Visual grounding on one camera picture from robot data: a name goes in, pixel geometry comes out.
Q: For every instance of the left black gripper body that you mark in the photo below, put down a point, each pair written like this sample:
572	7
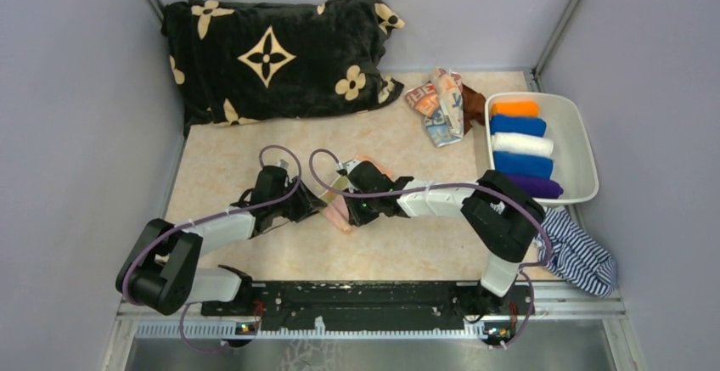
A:
283	208

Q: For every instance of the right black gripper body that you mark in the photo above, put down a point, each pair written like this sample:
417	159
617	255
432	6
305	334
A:
364	210

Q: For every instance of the orange polka dot towel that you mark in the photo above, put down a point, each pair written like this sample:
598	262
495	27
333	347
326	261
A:
336	211

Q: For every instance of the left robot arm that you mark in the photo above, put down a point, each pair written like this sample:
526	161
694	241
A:
162	271

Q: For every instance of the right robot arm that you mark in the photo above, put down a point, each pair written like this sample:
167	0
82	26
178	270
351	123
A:
504	217

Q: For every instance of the orange blue patterned towel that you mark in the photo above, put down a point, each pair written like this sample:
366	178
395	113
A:
440	102

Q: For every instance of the black pillow with beige flowers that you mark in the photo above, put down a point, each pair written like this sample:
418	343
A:
241	63

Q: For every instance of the brown towel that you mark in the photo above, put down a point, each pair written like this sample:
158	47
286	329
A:
473	108

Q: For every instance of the white rolled towel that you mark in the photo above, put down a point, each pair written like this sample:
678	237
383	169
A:
522	144

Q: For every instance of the blue rolled towel lower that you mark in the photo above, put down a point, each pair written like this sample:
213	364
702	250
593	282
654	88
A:
524	165

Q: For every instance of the blue rolled towel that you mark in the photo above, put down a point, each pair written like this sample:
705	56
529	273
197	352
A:
524	165
532	126

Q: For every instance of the orange rolled towel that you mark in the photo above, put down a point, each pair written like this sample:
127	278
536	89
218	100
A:
515	109

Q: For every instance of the blue rolled towel upper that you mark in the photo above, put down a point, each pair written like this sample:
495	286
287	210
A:
532	126

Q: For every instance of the purple rolled towel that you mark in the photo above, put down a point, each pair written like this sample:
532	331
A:
536	187

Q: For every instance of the white plastic bin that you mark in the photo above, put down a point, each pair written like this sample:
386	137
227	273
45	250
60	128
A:
574	166

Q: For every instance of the blue white striped towel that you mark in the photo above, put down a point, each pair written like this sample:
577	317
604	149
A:
568	252

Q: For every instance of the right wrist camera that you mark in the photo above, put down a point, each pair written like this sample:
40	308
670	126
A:
347	166

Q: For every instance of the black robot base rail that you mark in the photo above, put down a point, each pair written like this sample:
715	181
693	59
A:
377	310

